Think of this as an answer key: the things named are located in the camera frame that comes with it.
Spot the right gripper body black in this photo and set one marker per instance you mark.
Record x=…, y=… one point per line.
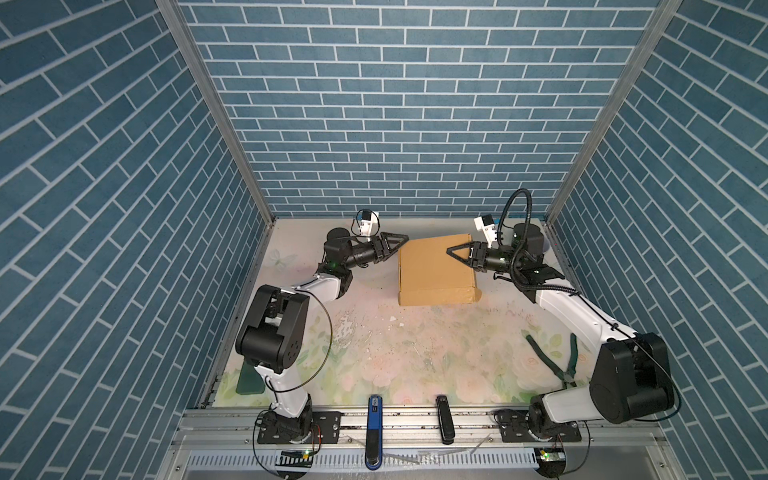
x=492, y=261

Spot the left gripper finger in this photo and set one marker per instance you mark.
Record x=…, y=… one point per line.
x=392, y=240
x=389, y=253

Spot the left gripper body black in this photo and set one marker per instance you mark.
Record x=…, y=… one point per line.
x=370, y=253

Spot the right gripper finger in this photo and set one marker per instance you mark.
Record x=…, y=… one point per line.
x=465, y=246
x=463, y=255

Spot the brown cardboard paper box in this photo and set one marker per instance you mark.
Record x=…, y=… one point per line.
x=428, y=276

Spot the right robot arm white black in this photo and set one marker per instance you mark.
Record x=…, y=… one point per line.
x=631, y=379

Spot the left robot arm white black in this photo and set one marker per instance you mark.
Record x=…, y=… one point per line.
x=271, y=335

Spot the black handheld stick device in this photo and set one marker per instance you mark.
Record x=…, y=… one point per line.
x=445, y=420

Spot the green rectangular board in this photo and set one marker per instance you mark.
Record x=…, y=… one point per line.
x=249, y=381

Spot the blue black handheld tool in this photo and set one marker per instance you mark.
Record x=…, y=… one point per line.
x=374, y=433

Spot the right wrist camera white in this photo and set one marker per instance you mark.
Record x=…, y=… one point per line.
x=488, y=227

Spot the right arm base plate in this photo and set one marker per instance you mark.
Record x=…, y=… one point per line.
x=515, y=427

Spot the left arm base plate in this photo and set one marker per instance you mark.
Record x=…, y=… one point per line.
x=324, y=426

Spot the right circuit board below rail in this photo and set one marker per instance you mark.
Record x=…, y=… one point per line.
x=551, y=462

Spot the circuit board below rail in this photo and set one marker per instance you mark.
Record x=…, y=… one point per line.
x=293, y=464
x=551, y=462

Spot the left circuit board below rail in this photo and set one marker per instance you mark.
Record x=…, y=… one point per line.
x=293, y=464

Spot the aluminium front rail frame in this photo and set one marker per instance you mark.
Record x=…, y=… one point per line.
x=221, y=443

